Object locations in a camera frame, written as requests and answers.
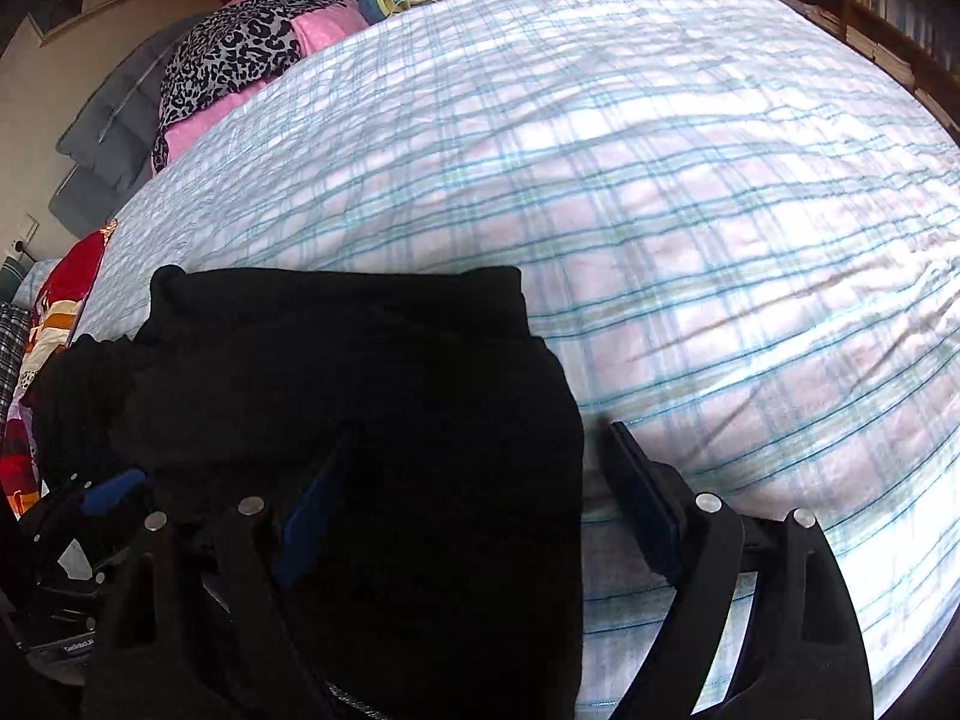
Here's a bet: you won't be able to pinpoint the black pants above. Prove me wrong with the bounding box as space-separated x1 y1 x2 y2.
26 265 584 718

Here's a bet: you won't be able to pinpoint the dark plaid pillow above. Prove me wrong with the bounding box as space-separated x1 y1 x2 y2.
0 302 29 421

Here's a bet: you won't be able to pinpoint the red orange cream blanket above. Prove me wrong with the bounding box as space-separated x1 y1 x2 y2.
2 220 117 518

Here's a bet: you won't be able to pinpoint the grey padded jacket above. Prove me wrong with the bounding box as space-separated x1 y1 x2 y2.
49 13 206 239

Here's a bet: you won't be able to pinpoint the plaid white blue bedsheet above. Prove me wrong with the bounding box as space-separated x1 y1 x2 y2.
80 0 958 710

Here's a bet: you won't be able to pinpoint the leopard print cloth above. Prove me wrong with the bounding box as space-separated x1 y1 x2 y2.
151 0 356 172

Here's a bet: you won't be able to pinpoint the pink polka dot pillow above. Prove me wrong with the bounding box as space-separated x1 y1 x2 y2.
151 0 366 172

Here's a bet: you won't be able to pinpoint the white wall socket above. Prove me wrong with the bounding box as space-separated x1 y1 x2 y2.
5 215 39 263

